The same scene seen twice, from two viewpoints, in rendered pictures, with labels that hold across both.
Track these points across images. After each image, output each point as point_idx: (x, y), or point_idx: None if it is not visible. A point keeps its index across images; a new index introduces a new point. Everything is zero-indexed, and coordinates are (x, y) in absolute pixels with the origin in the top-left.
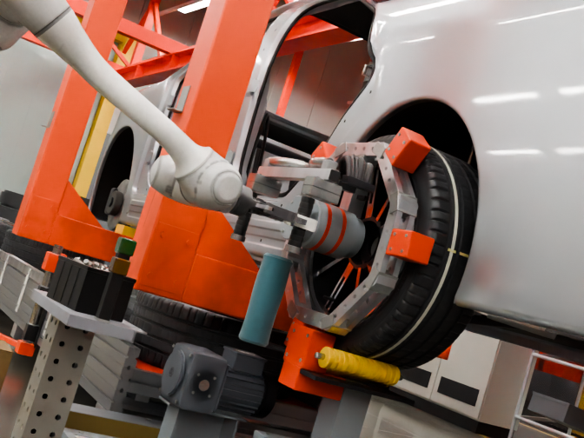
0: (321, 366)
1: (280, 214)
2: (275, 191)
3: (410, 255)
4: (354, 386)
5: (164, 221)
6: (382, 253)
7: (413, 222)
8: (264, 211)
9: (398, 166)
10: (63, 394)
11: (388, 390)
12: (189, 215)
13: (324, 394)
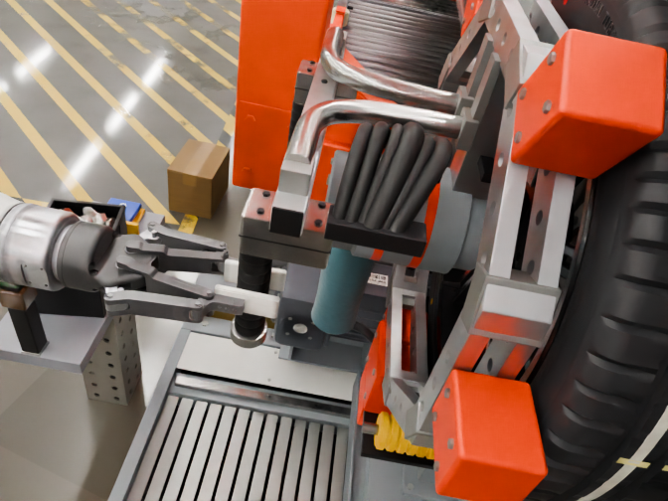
0: (374, 440)
1: (151, 312)
2: None
3: (452, 493)
4: None
5: (249, 98)
6: (430, 399)
7: (528, 357)
8: (106, 312)
9: (534, 165)
10: (105, 349)
11: None
12: (284, 88)
13: None
